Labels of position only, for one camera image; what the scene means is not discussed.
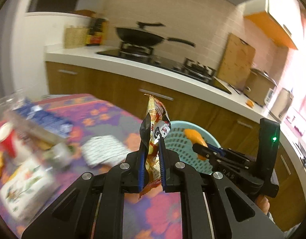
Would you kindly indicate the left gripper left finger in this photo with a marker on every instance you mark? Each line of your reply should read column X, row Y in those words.
column 92, row 206

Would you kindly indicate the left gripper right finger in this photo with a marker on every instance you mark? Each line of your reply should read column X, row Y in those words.
column 211, row 205

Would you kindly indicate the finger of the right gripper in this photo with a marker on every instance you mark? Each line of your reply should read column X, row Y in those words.
column 216, row 149
column 204, row 153

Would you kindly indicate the white heart-pattern paper bag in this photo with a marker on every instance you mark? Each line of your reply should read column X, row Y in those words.
column 104, row 150

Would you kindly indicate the snack wrapper packet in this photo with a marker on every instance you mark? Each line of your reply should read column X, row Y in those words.
column 158, row 118

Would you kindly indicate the red white paper cup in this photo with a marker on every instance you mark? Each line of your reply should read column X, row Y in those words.
column 17, row 150

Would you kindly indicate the blue white milk carton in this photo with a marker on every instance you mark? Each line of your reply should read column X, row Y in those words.
column 34, row 120

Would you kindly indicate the clear plastic bag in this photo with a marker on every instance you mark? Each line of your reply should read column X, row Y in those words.
column 14, row 101

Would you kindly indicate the wooden kitchen base cabinets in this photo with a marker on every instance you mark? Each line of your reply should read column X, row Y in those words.
column 98, row 91

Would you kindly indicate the person's right hand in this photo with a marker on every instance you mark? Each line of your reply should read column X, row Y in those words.
column 262, row 202

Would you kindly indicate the light blue plastic basket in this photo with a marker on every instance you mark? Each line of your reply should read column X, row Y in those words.
column 178, row 142

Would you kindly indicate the small orange peel on counter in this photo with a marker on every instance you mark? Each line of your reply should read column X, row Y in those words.
column 250, row 103

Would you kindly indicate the beige rice cooker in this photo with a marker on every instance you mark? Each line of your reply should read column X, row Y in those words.
column 259, row 87

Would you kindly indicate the floral purple tablecloth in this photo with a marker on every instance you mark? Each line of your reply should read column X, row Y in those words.
column 102, row 135

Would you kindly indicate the white electric kettle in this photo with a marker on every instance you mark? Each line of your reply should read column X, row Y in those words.
column 281, row 105

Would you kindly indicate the wooden cutting board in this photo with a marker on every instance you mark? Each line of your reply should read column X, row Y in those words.
column 236, row 62

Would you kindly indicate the white countertop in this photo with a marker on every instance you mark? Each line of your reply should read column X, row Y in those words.
column 87, row 57

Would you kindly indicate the black gas stove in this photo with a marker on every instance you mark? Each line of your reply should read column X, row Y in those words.
column 188, row 68

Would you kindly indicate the black wok pan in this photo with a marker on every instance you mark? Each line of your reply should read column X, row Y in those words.
column 139, row 36

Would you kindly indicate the large sauce bottle red label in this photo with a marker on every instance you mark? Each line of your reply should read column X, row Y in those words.
column 96, row 31

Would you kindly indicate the wicker utensil basket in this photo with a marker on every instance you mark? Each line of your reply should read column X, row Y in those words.
column 74, row 37

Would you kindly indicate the orange wall cabinet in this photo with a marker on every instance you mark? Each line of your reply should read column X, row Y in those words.
column 280, row 20

